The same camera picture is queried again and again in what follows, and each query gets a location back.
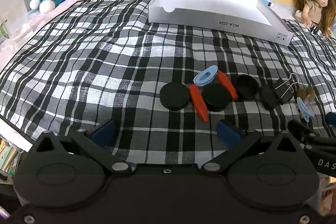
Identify clear plastic container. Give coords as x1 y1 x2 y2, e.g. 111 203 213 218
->
0 4 30 43

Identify black white plaid cloth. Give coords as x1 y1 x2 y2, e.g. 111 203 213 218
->
0 0 336 165

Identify colourful picture books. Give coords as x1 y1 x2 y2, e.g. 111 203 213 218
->
0 136 25 182

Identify small brown fuzzy toy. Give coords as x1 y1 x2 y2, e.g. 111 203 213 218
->
297 88 316 104

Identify black round lid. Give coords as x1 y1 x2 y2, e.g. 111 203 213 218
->
160 83 191 111
202 84 232 112
235 74 260 101
259 84 278 111

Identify blue bear hair clip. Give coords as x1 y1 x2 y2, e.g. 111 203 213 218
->
296 97 314 122

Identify orange plastic peg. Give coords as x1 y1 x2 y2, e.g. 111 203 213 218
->
217 70 238 100
189 84 209 123

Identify black binder clip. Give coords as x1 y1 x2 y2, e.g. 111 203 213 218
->
273 73 300 105

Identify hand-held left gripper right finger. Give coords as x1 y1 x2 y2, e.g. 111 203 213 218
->
201 119 306 174

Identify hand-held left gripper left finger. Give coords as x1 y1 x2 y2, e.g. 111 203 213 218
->
28 119 133 174

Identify plain light blue hair clip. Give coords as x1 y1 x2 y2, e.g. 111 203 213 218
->
193 65 219 86

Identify white cardboard box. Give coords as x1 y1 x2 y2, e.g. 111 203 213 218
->
147 0 294 46

